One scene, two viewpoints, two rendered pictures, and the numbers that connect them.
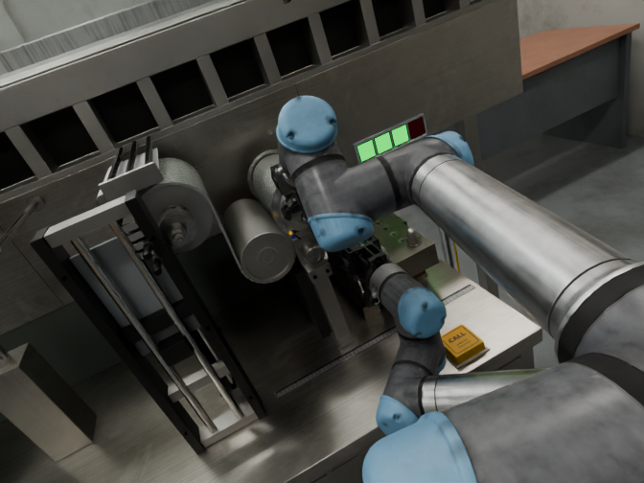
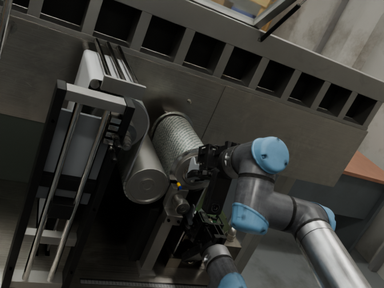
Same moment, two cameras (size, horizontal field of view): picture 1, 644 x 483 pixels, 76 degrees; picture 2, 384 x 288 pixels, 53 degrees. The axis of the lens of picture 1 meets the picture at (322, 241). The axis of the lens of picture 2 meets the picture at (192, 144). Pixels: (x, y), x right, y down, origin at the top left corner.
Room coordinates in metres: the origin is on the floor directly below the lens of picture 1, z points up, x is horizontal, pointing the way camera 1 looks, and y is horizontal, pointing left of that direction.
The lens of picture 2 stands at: (-0.15, 0.32, 1.72)
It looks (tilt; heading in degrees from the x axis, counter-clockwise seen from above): 21 degrees down; 344
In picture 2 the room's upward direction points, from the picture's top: 24 degrees clockwise
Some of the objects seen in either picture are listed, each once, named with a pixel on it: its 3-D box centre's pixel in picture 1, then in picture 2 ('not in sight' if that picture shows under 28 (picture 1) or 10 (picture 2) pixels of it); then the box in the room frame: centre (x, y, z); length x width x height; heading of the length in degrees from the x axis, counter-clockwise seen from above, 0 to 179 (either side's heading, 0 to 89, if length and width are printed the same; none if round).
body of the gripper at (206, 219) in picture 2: (369, 263); (207, 235); (0.71, -0.08, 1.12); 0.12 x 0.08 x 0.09; 12
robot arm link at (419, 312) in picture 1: (412, 306); (227, 283); (0.55, -0.11, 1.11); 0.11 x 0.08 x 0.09; 12
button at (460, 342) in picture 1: (460, 343); not in sight; (0.61, -0.20, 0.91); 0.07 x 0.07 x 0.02; 12
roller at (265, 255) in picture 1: (255, 237); (139, 163); (0.90, 0.15, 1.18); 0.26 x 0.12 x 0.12; 12
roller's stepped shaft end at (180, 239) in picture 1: (178, 237); (125, 142); (0.67, 0.23, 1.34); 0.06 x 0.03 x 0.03; 12
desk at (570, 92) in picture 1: (504, 123); (292, 184); (2.85, -1.59, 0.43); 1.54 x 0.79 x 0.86; 101
